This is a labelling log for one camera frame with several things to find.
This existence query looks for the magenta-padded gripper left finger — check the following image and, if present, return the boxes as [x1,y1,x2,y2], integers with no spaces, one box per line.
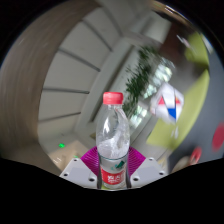
[59,146,101,190]

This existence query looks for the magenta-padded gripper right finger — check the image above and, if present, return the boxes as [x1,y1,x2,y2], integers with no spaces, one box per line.
[126,146,167,190]

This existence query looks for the clear water bottle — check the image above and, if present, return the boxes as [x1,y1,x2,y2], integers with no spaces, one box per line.
[95,91,131,190]

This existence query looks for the wide yellow-green low table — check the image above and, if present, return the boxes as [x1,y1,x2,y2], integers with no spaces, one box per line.
[146,69,211,150]

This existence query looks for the white box, red blue triangles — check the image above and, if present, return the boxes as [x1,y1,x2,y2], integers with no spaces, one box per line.
[149,83,185,125]

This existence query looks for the row of potted plants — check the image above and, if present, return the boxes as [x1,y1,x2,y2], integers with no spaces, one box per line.
[124,46,174,114]

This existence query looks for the small yellow-green low table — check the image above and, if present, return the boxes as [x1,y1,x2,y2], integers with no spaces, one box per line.
[185,31,212,67]

